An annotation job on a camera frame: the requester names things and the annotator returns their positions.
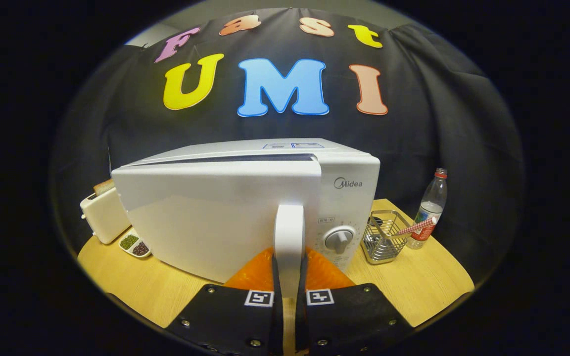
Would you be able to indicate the white toaster oven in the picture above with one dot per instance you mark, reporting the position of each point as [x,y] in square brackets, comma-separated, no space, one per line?
[206,217]

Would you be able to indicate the white divided bean dish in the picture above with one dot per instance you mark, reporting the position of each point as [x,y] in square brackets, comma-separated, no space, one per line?
[134,243]

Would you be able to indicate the clear plastic water bottle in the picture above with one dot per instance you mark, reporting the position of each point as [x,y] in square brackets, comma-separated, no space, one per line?
[432,200]

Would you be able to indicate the cream pop-up toaster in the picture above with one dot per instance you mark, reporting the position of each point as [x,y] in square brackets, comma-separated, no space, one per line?
[104,217]

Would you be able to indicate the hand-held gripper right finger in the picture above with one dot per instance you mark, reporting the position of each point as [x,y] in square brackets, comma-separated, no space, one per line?
[301,316]

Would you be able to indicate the red checked straw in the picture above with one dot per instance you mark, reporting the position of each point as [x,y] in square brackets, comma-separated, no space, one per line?
[416,227]

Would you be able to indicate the toast slice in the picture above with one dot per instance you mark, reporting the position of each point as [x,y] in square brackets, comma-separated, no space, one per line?
[103,187]

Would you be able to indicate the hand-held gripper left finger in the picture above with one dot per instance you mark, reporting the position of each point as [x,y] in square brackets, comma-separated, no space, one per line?
[277,316]

